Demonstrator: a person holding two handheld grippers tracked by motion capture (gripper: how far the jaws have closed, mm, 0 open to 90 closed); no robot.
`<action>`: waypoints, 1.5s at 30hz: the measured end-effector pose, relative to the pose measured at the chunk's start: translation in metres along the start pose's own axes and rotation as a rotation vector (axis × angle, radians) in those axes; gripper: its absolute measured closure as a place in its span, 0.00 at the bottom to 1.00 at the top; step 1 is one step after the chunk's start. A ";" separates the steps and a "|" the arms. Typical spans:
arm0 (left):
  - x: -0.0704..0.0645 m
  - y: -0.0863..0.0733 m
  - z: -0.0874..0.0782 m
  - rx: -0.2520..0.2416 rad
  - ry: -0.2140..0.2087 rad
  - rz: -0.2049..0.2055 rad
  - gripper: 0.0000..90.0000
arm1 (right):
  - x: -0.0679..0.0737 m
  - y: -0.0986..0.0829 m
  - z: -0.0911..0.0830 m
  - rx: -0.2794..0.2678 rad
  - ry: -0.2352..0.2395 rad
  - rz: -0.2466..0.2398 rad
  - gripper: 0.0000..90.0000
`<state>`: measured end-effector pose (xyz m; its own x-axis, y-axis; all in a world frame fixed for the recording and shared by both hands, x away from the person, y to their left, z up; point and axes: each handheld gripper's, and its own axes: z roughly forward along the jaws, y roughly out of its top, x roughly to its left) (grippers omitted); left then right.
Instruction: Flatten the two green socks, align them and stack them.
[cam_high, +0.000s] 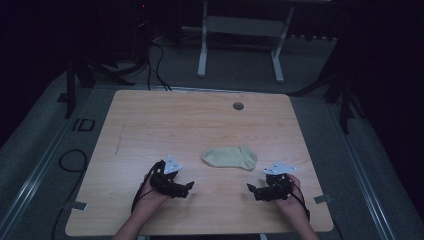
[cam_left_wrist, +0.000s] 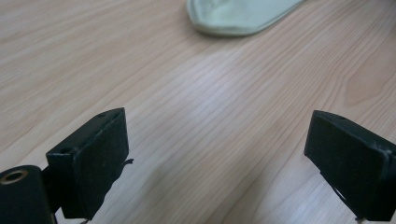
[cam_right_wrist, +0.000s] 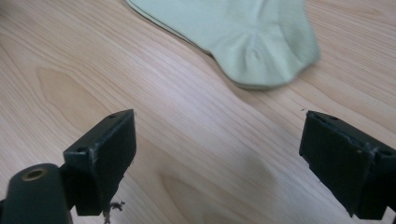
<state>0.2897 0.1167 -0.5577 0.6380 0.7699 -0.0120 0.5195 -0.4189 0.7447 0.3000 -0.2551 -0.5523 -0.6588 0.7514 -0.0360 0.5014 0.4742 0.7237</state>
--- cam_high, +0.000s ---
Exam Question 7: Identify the person's right hand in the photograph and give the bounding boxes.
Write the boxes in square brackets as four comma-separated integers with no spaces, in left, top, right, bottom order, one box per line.
[274,173,310,220]

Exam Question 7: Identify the black hanging cables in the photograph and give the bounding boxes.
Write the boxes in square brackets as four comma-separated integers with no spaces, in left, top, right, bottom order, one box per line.
[145,38,173,92]

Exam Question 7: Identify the white metal table frame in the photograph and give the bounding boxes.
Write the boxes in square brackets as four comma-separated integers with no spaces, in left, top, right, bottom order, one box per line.
[196,0,296,84]

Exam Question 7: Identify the person's left hand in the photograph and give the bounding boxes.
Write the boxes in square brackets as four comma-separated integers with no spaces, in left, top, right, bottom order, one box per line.
[136,174,171,215]

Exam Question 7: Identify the right hand-held gripper cable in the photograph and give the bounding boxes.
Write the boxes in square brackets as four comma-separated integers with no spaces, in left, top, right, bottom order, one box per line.
[289,175,312,222]

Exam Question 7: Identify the black metal stand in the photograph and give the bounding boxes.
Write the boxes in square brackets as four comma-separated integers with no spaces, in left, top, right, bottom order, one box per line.
[289,43,368,135]
[64,54,148,120]

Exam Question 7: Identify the grey tape piece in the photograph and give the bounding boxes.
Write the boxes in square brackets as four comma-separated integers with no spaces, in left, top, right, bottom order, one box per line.
[313,194,334,205]
[69,201,89,212]

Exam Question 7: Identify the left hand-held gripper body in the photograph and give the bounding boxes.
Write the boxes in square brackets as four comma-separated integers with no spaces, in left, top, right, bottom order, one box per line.
[148,154,184,198]

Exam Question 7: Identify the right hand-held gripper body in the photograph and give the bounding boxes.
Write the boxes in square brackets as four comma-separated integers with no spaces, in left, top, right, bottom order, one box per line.
[262,161,298,201]

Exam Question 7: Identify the light green sock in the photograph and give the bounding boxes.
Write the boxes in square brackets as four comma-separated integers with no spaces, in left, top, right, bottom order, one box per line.
[201,145,259,172]

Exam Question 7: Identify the metal floor rail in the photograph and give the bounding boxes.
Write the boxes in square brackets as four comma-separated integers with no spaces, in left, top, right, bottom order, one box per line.
[333,126,398,240]
[0,109,78,232]

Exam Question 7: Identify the black floor cable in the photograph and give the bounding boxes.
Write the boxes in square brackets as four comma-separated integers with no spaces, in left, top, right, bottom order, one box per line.
[50,148,89,240]

